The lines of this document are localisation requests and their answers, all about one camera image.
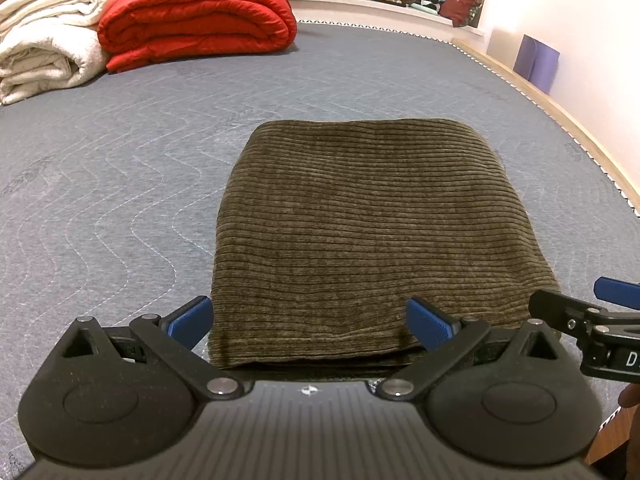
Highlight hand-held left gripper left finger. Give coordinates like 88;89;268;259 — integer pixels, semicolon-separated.
60;296;245;401

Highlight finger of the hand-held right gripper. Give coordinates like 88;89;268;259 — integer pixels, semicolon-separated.
529;289;640;343
594;276;640;311

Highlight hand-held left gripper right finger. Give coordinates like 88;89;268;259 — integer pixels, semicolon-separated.
376;297;566;401

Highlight olive corduroy pants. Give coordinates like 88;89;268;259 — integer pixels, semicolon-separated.
207;118;562;378

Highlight person's right hand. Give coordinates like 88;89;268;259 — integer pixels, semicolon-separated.
618;384;640;413

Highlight grey quilted mattress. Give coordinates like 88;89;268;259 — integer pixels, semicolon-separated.
0;22;640;471

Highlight purple rolled mat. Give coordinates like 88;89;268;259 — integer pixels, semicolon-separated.
514;34;561;95

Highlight red folded blanket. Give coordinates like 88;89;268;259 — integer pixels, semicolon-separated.
97;0;298;75

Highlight white folded blanket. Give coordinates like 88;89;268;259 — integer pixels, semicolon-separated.
0;0;123;106

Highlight white window sill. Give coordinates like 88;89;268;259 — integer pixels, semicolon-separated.
285;0;486;36

